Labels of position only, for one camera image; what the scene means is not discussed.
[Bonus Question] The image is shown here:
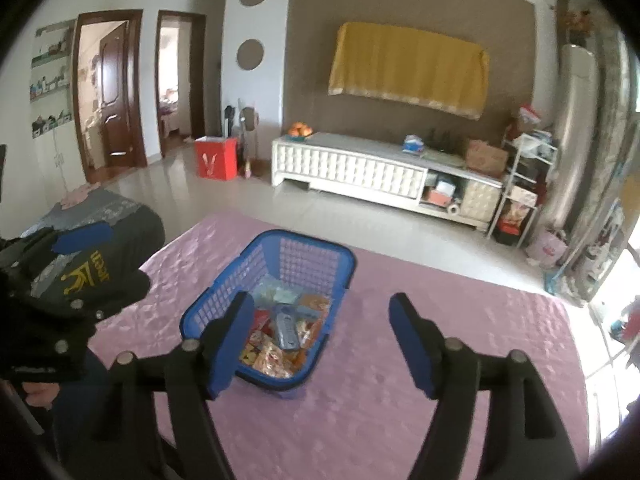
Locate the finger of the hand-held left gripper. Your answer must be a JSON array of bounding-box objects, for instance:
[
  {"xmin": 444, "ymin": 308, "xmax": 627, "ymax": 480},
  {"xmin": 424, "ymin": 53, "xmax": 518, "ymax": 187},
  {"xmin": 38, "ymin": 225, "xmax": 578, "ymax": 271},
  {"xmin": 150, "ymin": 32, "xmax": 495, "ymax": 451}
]
[
  {"xmin": 27, "ymin": 269, "xmax": 152, "ymax": 320},
  {"xmin": 0, "ymin": 222, "xmax": 115, "ymax": 275}
]

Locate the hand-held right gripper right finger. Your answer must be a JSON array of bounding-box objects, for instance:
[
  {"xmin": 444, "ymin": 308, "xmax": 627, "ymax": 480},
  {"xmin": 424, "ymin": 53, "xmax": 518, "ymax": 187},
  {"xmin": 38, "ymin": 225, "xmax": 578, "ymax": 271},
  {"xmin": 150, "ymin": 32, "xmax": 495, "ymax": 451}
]
[{"xmin": 389, "ymin": 291, "xmax": 583, "ymax": 480}]

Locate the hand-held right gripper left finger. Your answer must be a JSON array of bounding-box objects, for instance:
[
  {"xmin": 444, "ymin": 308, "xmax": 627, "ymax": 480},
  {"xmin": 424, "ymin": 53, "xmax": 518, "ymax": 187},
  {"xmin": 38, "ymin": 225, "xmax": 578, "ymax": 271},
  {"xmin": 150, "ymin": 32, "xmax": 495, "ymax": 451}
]
[{"xmin": 92, "ymin": 290, "xmax": 256, "ymax": 480}]

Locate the red snack pouch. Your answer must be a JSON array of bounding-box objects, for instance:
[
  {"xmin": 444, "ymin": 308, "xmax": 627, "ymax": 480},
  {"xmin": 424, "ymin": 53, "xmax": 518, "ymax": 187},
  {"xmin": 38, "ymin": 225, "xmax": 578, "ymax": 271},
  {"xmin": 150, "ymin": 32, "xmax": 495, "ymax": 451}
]
[{"xmin": 249, "ymin": 309, "xmax": 275, "ymax": 341}]

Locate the yellow orange snack bag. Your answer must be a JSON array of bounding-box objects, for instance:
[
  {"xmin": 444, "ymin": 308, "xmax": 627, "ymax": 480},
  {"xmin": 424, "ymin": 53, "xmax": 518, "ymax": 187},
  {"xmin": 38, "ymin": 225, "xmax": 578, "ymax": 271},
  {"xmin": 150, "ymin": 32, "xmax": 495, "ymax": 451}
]
[{"xmin": 239, "ymin": 332, "xmax": 307, "ymax": 380}]

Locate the pale blue snack packet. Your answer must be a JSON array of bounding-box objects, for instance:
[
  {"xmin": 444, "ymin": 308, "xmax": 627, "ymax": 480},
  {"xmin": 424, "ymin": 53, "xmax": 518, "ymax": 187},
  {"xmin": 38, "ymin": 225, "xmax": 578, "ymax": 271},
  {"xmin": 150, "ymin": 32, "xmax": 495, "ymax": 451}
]
[{"xmin": 272, "ymin": 310, "xmax": 302, "ymax": 351}]

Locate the orange snack packet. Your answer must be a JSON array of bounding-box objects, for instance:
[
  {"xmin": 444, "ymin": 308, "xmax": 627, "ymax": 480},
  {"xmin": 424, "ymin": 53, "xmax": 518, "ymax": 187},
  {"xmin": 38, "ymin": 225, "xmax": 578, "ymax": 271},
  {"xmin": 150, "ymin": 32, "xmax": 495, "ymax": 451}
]
[{"xmin": 295, "ymin": 294, "xmax": 332, "ymax": 348}]

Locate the blue plastic basket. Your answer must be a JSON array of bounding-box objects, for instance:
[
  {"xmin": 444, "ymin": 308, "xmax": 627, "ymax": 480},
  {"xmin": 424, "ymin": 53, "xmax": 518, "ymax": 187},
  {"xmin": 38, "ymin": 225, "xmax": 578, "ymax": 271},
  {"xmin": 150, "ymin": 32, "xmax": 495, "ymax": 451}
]
[{"xmin": 179, "ymin": 230, "xmax": 357, "ymax": 395}]

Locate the person's left hand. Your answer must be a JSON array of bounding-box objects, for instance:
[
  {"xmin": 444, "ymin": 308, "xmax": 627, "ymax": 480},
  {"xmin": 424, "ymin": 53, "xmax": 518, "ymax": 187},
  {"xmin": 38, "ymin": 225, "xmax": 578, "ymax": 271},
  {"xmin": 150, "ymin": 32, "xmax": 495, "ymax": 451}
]
[{"xmin": 20, "ymin": 381, "xmax": 65, "ymax": 410}]

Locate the pink flower cushion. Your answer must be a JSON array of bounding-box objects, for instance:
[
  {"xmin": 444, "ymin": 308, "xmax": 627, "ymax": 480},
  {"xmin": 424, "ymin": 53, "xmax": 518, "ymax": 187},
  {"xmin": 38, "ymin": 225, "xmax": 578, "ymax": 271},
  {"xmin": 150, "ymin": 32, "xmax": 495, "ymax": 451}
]
[{"xmin": 60, "ymin": 185, "xmax": 101, "ymax": 208}]

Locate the dark chair with grey cover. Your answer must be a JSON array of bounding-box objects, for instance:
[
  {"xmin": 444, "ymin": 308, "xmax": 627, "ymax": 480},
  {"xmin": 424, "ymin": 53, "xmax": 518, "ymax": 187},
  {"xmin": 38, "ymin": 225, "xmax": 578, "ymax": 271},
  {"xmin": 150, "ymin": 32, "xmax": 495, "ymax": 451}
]
[{"xmin": 20, "ymin": 185, "xmax": 166, "ymax": 311}]

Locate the brown wooden door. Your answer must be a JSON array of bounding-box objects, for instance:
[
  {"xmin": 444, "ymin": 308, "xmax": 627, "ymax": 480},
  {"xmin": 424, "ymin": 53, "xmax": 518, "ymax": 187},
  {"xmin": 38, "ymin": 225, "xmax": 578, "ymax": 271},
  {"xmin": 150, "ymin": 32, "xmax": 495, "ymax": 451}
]
[{"xmin": 97, "ymin": 22, "xmax": 136, "ymax": 158}]

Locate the red gift bag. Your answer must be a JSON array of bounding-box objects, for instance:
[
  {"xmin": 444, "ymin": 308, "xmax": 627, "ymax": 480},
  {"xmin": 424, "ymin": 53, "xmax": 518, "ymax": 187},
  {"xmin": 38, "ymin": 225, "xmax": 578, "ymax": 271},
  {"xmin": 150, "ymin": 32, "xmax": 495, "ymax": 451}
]
[{"xmin": 194, "ymin": 135, "xmax": 239, "ymax": 180}]

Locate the red printed box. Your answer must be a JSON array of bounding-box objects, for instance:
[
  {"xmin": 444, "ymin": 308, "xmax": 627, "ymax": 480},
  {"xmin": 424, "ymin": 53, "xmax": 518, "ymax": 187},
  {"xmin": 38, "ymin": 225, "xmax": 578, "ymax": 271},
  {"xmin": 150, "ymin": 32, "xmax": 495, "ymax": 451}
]
[{"xmin": 500, "ymin": 200, "xmax": 533, "ymax": 243}]

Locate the pink gift bag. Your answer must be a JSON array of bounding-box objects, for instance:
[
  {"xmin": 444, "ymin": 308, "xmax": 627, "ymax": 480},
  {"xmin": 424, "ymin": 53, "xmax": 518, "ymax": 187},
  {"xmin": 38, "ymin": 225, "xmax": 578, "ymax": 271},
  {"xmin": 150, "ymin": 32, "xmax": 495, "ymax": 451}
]
[{"xmin": 525, "ymin": 227, "xmax": 568, "ymax": 268}]

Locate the white tufted TV cabinet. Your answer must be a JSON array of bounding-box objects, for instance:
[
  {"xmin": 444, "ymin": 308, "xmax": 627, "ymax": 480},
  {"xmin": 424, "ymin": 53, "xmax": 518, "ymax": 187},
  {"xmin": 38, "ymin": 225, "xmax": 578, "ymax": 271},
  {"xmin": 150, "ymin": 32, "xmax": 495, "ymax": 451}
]
[{"xmin": 271, "ymin": 132, "xmax": 506, "ymax": 233}]

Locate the white metal rack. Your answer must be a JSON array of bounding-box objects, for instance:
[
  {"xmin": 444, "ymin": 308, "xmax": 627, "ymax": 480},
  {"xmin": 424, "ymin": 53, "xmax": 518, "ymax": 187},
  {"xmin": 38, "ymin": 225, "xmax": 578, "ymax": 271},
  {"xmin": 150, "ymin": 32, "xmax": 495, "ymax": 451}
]
[{"xmin": 487, "ymin": 132, "xmax": 558, "ymax": 248}]

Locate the brown cardboard box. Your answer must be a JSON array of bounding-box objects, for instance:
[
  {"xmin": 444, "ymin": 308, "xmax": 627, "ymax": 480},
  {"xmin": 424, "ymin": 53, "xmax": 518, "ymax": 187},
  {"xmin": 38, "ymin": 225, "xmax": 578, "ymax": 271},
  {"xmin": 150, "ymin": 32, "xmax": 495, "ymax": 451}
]
[{"xmin": 466, "ymin": 139, "xmax": 510, "ymax": 177}]

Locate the brown round-top stand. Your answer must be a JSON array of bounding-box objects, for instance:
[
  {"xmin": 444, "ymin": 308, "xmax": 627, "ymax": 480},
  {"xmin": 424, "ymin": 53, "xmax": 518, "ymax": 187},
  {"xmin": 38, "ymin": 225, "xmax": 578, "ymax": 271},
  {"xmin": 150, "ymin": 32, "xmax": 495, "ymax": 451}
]
[{"xmin": 224, "ymin": 100, "xmax": 261, "ymax": 177}]

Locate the red white bag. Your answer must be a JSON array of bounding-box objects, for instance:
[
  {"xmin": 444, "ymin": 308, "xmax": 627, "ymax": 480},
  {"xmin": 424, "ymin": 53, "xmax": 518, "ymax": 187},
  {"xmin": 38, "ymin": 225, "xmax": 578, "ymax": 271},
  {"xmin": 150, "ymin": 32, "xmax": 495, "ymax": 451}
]
[{"xmin": 516, "ymin": 105, "xmax": 541, "ymax": 133}]

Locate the white standing air conditioner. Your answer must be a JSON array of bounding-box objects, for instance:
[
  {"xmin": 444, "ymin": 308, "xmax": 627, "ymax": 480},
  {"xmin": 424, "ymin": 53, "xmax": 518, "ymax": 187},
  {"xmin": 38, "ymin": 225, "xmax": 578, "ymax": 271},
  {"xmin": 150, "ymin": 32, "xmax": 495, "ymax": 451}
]
[{"xmin": 545, "ymin": 44, "xmax": 600, "ymax": 241}]

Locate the yellow cloth cover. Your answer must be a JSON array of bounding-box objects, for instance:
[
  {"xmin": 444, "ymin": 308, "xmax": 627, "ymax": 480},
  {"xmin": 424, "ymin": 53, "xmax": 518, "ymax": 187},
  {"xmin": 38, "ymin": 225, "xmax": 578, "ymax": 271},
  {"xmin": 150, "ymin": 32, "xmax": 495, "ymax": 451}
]
[{"xmin": 327, "ymin": 21, "xmax": 491, "ymax": 121}]

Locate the patterned curtain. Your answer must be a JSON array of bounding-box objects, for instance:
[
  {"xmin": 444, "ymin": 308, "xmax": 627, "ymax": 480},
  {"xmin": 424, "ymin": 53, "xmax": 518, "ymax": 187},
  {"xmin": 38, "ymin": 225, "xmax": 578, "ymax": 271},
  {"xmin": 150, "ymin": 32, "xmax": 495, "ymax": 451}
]
[{"xmin": 575, "ymin": 25, "xmax": 633, "ymax": 306}]

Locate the dried flower decoration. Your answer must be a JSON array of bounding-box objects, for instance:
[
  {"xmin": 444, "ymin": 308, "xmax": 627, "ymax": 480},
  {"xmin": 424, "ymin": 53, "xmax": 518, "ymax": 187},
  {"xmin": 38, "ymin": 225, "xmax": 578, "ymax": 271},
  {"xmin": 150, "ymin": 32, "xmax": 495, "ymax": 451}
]
[{"xmin": 570, "ymin": 7, "xmax": 596, "ymax": 36}]

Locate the brown door frame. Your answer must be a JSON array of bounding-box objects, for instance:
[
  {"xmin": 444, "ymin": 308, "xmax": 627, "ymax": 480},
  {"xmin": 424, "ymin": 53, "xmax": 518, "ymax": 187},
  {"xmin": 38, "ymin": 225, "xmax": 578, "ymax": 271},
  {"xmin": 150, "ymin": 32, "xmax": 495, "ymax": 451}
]
[
  {"xmin": 156, "ymin": 10, "xmax": 207, "ymax": 158},
  {"xmin": 71, "ymin": 8, "xmax": 149, "ymax": 184}
]

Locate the wall display shelf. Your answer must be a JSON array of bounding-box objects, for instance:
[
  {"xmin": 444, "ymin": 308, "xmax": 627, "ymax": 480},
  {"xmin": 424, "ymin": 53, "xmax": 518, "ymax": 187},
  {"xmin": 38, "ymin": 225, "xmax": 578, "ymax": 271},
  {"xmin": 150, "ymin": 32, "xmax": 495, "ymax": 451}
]
[{"xmin": 30, "ymin": 19, "xmax": 76, "ymax": 138}]

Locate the brown round wall decor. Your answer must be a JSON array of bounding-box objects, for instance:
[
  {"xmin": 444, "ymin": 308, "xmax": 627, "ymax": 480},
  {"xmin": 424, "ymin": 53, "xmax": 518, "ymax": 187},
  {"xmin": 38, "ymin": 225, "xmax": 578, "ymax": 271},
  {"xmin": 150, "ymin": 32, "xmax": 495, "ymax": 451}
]
[{"xmin": 236, "ymin": 38, "xmax": 265, "ymax": 71}]

